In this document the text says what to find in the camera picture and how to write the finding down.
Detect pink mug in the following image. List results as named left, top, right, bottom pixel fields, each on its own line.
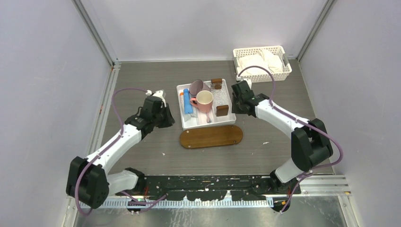
left=190, top=90, right=213, bottom=114

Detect white plastic tray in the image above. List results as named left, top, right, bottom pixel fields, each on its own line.
left=176, top=79, right=236, bottom=130

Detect oval wooden tray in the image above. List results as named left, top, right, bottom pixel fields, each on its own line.
left=179, top=125, right=244, bottom=149

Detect purple mug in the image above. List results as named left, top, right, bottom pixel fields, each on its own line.
left=188, top=79, right=210, bottom=96

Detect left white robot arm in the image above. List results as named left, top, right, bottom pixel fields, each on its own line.
left=66, top=91, right=175, bottom=209

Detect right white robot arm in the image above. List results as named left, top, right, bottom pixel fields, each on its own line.
left=231, top=81, right=333, bottom=194

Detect blue toothpaste tube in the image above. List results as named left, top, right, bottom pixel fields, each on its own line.
left=183, top=89, right=193, bottom=114

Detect clear glass holder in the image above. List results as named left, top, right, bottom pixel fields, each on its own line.
left=211, top=87, right=228, bottom=107

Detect brown wooden block back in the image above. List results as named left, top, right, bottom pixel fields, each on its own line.
left=211, top=78, right=223, bottom=90

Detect white towels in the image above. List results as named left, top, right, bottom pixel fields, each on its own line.
left=238, top=50, right=283, bottom=74

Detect white basket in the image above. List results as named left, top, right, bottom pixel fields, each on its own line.
left=233, top=45, right=292, bottom=83

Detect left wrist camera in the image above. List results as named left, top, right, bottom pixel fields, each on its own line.
left=146, top=90, right=166, bottom=99

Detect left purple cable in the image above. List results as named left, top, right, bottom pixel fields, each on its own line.
left=73, top=88, right=167, bottom=217

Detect purple cable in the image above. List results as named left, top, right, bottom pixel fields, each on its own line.
left=237, top=65, right=344, bottom=214
left=73, top=88, right=167, bottom=217

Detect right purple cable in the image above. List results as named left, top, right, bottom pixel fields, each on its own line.
left=237, top=65, right=344, bottom=214

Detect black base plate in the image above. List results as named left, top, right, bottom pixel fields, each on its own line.
left=126, top=175, right=297, bottom=201

